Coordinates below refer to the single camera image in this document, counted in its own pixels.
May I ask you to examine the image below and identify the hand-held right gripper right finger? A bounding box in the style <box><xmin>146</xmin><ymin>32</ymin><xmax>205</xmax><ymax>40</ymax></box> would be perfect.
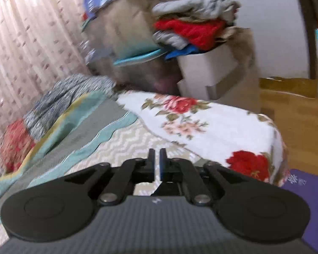
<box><xmin>159</xmin><ymin>148</ymin><xmax>253</xmax><ymax>207</ymax></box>

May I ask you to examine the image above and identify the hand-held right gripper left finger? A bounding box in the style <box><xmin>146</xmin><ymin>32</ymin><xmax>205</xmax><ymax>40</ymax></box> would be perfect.
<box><xmin>65</xmin><ymin>148</ymin><xmax>156</xmax><ymax>207</ymax></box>

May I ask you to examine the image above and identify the teal and beige patterned bedspread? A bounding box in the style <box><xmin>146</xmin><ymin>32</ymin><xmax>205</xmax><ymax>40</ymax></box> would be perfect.
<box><xmin>0</xmin><ymin>90</ymin><xmax>202</xmax><ymax>244</ymax></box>

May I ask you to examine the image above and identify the white blanket with red flowers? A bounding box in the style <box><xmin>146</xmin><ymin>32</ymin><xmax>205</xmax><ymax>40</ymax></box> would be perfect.
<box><xmin>117</xmin><ymin>90</ymin><xmax>290</xmax><ymax>186</ymax></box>

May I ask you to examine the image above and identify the white laundry bin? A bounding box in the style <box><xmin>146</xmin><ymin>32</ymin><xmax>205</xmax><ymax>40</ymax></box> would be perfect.
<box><xmin>176</xmin><ymin>44</ymin><xmax>255</xmax><ymax>100</ymax></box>

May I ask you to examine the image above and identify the clear storage box teal lid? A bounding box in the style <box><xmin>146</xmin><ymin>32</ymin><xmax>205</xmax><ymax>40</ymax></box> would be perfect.
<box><xmin>113</xmin><ymin>46</ymin><xmax>181</xmax><ymax>90</ymax></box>

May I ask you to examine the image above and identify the patchwork floral quilt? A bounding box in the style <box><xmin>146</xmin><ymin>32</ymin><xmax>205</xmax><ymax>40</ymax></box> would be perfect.
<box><xmin>0</xmin><ymin>74</ymin><xmax>117</xmax><ymax>175</ymax></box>

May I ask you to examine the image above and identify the pile of mixed clothes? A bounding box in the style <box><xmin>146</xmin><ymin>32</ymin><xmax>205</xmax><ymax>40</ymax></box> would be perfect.
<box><xmin>152</xmin><ymin>0</ymin><xmax>241</xmax><ymax>59</ymax></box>

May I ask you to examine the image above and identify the purple floor mat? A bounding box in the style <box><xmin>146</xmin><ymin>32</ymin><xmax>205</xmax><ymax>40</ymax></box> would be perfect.
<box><xmin>280</xmin><ymin>168</ymin><xmax>318</xmax><ymax>253</ymax></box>

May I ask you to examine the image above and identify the beige leaf-print curtain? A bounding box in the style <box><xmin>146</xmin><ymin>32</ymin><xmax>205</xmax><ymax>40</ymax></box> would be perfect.
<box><xmin>0</xmin><ymin>0</ymin><xmax>96</xmax><ymax>149</ymax></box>

